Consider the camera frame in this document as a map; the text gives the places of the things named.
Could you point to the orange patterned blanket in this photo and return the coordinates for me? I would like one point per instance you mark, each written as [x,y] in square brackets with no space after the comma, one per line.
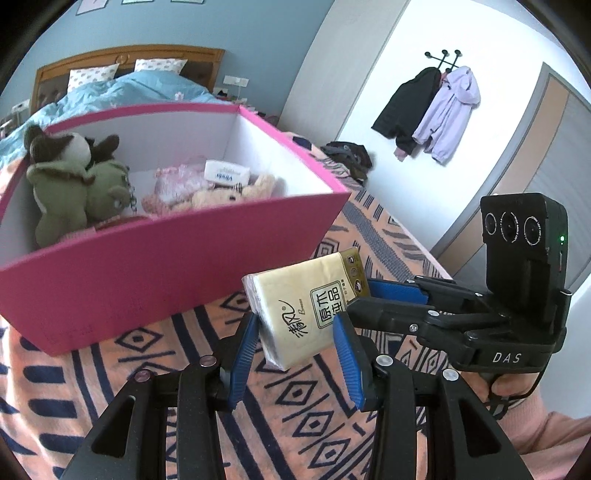
[152,392]

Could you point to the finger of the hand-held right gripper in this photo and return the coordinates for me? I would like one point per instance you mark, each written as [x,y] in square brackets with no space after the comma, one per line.
[397,290]
[397,321]

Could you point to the wooden headboard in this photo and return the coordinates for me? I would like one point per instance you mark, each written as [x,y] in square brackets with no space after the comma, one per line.
[129,55]

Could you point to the white wall socket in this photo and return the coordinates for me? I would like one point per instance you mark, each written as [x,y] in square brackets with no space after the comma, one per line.
[236,81]

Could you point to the lilac hanging jacket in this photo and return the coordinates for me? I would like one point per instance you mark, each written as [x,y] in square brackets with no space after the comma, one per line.
[450,115]

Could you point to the person's right hand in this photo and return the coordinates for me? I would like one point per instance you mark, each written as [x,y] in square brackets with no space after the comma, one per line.
[519,385]

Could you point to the pink flower wall picture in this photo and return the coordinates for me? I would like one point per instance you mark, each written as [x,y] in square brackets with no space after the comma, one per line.
[92,5]

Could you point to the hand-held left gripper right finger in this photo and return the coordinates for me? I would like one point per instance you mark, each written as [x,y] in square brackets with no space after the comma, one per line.
[351,364]

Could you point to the grey sliding door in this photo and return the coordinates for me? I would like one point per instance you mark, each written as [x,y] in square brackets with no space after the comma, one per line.
[531,152]

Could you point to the green frog plush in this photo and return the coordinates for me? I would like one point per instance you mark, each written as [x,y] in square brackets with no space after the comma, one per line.
[69,194]

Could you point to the floral tissue packet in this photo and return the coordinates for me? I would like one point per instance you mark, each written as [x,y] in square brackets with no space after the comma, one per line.
[228,173]

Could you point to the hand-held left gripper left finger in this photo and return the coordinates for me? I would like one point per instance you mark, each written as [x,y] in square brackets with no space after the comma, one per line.
[242,364]

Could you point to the pile of dark clothes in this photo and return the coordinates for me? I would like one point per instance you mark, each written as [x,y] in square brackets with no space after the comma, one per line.
[346,159]

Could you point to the white flower wall picture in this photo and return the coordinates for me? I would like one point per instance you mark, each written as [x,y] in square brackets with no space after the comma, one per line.
[138,2]

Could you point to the dark brown white plush dog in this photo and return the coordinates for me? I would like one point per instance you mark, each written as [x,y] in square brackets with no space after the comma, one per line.
[60,145]

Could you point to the white printed pillow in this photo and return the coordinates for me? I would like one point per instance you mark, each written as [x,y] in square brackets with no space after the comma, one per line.
[92,78]
[157,65]

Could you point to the cream teddy bear plush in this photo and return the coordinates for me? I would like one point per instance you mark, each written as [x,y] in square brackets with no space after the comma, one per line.
[231,194]

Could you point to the pink cardboard box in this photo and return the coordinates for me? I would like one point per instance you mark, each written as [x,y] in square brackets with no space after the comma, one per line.
[161,263]

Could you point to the black wall coat hook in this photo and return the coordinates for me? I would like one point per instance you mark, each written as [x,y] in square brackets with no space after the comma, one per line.
[444,57]

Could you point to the black hanging jacket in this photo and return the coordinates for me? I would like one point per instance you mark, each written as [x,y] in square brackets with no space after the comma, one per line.
[401,110]

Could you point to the blue floral duvet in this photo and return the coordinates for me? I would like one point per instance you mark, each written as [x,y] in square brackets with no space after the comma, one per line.
[152,87]

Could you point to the beige tissue packet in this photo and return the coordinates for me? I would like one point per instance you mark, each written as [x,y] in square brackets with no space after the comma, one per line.
[295,304]

